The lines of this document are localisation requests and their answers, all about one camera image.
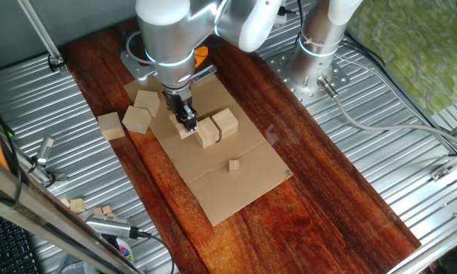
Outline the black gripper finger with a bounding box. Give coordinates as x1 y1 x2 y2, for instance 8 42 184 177
176 110 190 133
185 105 199 132

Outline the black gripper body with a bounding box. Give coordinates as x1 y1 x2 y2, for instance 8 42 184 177
162 91 194 116

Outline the large wooden cube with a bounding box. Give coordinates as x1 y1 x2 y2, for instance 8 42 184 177
193 116 220 149
121 105 152 135
169 113 199 140
212 107 239 140
97 111 126 142
133 89 161 118

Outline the orange emergency stop button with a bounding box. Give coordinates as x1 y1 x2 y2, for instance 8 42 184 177
193 45 209 69

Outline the brown cardboard sheet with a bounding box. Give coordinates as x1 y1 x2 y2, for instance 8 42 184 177
123 74 293 228

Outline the silver robot mounting plate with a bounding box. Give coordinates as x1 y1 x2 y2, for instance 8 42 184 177
266 45 351 107

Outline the reddish wood grain board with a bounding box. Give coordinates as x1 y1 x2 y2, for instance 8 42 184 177
59 3 423 274

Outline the aluminium stand pole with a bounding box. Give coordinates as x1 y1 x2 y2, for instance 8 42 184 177
17 0 68 73

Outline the black keyboard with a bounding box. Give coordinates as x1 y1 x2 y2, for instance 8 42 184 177
0 209 41 274

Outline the aluminium profile bar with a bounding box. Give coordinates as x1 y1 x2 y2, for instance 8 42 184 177
386 218 457 274
429 113 457 183

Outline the silver camera with cable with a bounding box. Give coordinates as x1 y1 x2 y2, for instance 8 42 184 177
85 213 140 240

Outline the black camera cable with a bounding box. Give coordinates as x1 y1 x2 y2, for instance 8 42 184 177
135 228 176 274

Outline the metal camera stand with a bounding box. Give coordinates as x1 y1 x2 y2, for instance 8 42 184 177
17 150 68 183

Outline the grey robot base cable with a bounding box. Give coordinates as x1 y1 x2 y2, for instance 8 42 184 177
316 75 457 153

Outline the silver camera on stand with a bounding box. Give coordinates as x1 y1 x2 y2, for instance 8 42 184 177
34 135 56 167

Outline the metal frame bar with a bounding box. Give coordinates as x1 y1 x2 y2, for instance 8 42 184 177
0 148 142 274

